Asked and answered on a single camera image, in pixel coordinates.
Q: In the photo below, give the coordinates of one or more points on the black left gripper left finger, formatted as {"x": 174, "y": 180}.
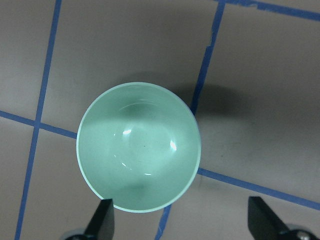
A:
{"x": 102, "y": 223}

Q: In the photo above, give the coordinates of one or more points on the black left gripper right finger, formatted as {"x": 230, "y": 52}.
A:
{"x": 264, "y": 224}

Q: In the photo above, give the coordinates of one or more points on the green bowl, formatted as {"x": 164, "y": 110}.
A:
{"x": 139, "y": 145}

